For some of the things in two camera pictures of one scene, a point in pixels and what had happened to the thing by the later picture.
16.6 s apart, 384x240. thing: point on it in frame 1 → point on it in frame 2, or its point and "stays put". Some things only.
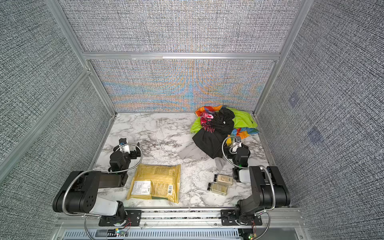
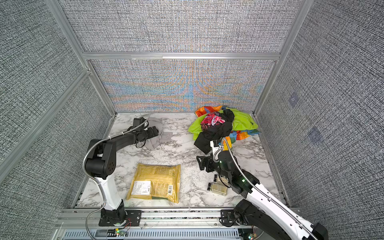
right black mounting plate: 228,217 stays put
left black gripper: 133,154 → 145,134
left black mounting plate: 133,218 stays put
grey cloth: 193,152 → 152,142
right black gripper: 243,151 → 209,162
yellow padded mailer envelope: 155,181 stays put
